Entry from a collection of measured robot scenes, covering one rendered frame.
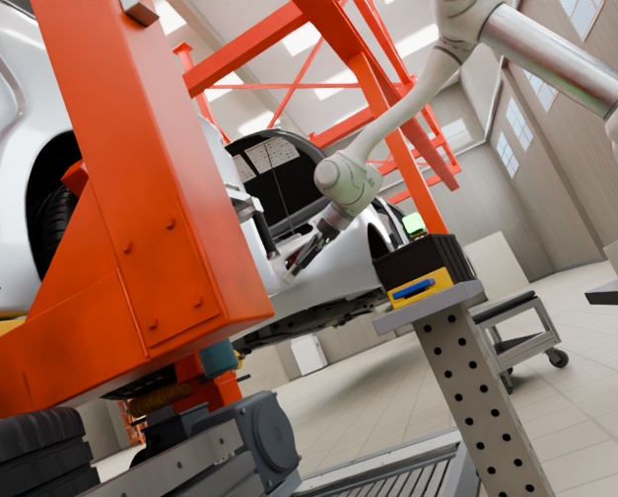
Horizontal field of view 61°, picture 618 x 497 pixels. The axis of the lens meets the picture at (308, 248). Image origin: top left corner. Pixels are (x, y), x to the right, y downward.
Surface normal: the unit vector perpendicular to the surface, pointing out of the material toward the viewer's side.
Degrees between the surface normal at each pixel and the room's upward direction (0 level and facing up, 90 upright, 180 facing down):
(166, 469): 90
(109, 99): 90
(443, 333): 90
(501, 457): 90
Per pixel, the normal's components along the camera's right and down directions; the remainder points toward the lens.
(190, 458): 0.85, -0.42
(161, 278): -0.37, -0.04
